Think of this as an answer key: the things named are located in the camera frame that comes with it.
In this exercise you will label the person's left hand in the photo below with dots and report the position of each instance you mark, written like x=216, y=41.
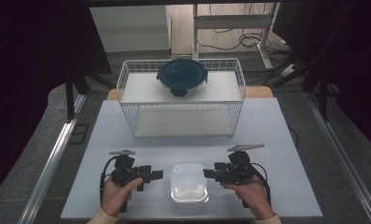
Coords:
x=115, y=197

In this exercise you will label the white power strip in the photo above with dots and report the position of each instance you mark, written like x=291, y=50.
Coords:
x=287, y=70

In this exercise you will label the round container with dark blue lid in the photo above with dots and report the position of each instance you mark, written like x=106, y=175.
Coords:
x=182, y=76

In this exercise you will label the person's right hand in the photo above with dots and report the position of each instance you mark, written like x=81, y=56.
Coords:
x=252, y=199

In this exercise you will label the black floor plate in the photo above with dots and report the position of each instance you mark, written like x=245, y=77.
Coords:
x=80, y=133

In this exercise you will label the white desk frame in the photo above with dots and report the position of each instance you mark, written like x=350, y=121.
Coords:
x=233, y=21

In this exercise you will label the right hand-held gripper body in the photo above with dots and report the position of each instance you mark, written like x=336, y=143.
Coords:
x=236, y=172

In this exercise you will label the clear rectangular plastic container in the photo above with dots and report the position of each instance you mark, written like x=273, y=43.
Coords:
x=189, y=183

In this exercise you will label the aluminium rail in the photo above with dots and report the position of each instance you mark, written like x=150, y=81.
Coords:
x=50, y=165
x=345, y=161

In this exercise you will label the white cabinet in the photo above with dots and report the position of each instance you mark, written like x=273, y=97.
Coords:
x=129, y=28

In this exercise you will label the black stand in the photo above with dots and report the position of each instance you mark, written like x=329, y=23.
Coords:
x=322, y=93
x=70, y=96

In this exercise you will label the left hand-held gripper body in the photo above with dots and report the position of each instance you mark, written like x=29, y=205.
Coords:
x=124, y=174

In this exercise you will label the black curtain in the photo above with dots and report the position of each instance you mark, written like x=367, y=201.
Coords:
x=357, y=62
x=34, y=62

